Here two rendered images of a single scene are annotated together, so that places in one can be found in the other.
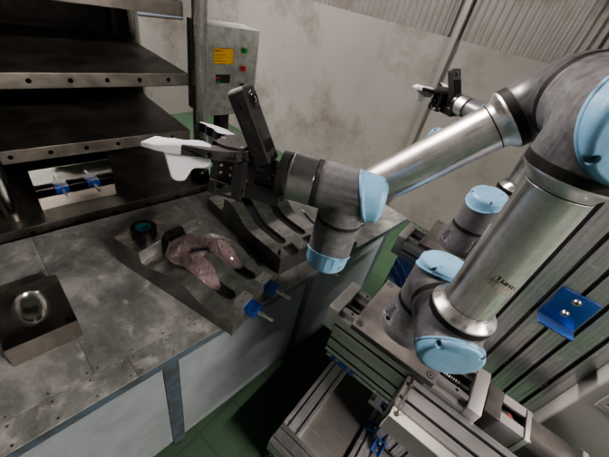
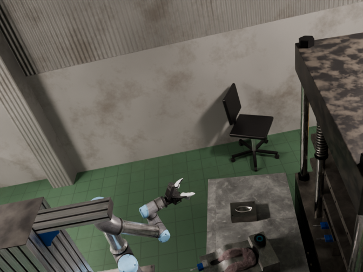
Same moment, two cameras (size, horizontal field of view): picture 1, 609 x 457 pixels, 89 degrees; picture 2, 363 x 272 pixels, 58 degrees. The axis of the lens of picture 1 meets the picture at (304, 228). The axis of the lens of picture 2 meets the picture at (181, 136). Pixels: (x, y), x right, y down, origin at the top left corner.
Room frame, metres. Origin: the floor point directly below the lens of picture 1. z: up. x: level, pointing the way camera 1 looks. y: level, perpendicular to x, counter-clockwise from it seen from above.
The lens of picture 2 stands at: (1.87, -0.35, 2.96)
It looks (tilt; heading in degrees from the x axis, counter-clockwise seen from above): 36 degrees down; 156
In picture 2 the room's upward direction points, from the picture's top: 15 degrees counter-clockwise
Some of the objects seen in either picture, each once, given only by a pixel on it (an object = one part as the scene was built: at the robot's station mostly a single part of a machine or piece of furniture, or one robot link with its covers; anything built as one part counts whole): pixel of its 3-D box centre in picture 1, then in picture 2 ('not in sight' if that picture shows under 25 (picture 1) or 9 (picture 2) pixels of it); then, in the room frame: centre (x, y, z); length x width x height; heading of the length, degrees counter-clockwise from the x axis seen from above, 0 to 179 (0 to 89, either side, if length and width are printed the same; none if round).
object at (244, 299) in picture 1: (255, 310); (199, 267); (0.61, 0.09, 0.85); 0.13 x 0.05 x 0.05; 70
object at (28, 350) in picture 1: (36, 316); (243, 211); (0.43, 0.65, 0.83); 0.20 x 0.15 x 0.07; 53
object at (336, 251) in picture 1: (333, 234); (154, 221); (0.45, -0.05, 1.34); 0.11 x 0.08 x 0.11; 176
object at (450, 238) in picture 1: (463, 234); not in sight; (0.98, -0.57, 1.09); 0.15 x 0.15 x 0.10
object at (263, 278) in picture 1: (274, 289); not in sight; (0.71, 0.05, 0.85); 0.13 x 0.05 x 0.05; 70
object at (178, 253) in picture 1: (202, 253); (237, 258); (0.76, 0.32, 0.90); 0.26 x 0.18 x 0.08; 70
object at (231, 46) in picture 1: (219, 164); not in sight; (1.68, 0.60, 0.73); 0.30 x 0.22 x 1.47; 143
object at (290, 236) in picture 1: (265, 217); not in sight; (1.09, 0.18, 0.87); 0.50 x 0.26 x 0.14; 53
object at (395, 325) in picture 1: (415, 312); not in sight; (0.55, -0.32, 1.09); 0.15 x 0.15 x 0.10
